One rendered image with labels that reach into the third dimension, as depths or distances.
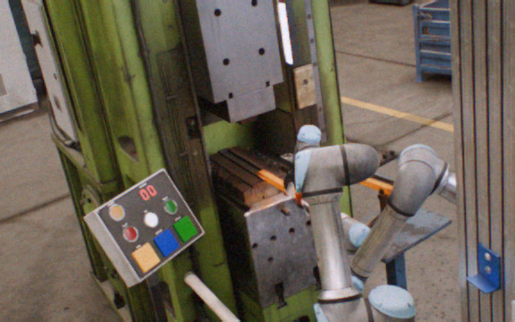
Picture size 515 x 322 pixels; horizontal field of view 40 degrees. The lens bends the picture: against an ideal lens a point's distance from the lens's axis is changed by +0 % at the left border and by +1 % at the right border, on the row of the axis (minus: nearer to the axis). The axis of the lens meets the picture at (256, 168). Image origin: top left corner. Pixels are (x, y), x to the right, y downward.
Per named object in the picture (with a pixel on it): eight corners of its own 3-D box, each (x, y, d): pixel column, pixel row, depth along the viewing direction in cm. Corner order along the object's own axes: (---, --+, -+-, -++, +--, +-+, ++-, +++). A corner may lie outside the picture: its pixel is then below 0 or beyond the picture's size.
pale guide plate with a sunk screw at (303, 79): (316, 103, 294) (312, 64, 287) (299, 109, 290) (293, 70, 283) (314, 102, 296) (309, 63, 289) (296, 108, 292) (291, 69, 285)
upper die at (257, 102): (275, 108, 270) (273, 85, 266) (231, 123, 263) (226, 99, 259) (227, 87, 305) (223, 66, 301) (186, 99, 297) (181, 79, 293)
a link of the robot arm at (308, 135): (300, 141, 232) (297, 122, 237) (296, 162, 240) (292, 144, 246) (324, 140, 233) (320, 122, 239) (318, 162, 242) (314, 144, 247)
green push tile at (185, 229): (198, 232, 250) (187, 214, 250) (184, 242, 245) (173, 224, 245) (195, 233, 251) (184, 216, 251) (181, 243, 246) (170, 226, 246)
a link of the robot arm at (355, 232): (357, 255, 227) (354, 233, 224) (337, 242, 236) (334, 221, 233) (376, 246, 230) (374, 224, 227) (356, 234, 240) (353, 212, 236)
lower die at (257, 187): (288, 190, 285) (285, 171, 281) (245, 207, 277) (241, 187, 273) (240, 160, 319) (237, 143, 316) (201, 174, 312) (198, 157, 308)
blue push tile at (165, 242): (180, 246, 243) (168, 228, 243) (165, 256, 238) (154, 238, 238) (177, 247, 244) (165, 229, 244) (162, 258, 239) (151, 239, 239)
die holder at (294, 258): (337, 274, 304) (325, 182, 285) (261, 309, 289) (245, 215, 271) (272, 227, 350) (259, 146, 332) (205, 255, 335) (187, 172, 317)
